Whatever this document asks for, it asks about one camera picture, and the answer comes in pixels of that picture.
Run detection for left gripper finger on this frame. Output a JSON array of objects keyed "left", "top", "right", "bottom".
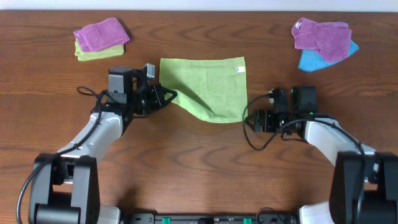
[
  {"left": 162, "top": 86, "right": 177, "bottom": 96},
  {"left": 164, "top": 95, "right": 177, "bottom": 107}
]

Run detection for light green microfiber cloth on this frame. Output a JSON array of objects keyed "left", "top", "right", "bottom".
[{"left": 159, "top": 57, "right": 248, "bottom": 123}]

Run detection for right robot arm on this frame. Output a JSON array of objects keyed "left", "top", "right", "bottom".
[{"left": 242, "top": 86, "right": 397, "bottom": 224}]

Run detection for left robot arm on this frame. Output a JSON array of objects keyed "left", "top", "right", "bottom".
[{"left": 21, "top": 63, "right": 177, "bottom": 224}]

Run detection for folded green cloth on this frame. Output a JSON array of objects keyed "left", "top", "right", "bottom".
[{"left": 75, "top": 40, "right": 124, "bottom": 61}]

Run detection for blue cloth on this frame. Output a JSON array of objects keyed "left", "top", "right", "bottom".
[{"left": 298, "top": 40, "right": 359, "bottom": 72}]

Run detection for folded purple cloth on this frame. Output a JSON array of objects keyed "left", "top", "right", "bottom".
[{"left": 73, "top": 17, "right": 130, "bottom": 52}]

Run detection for crumpled purple cloth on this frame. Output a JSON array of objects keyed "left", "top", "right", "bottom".
[{"left": 292, "top": 17, "right": 352, "bottom": 63}]

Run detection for right black cable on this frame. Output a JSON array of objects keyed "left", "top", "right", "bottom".
[{"left": 241, "top": 93, "right": 367, "bottom": 218}]

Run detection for black cable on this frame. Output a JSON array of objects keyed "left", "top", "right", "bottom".
[
  {"left": 16, "top": 86, "right": 109, "bottom": 224},
  {"left": 241, "top": 93, "right": 367, "bottom": 218}
]

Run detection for left black cable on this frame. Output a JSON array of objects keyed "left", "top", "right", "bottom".
[{"left": 16, "top": 86, "right": 109, "bottom": 224}]

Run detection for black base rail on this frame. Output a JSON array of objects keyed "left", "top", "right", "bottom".
[{"left": 119, "top": 213, "right": 300, "bottom": 224}]

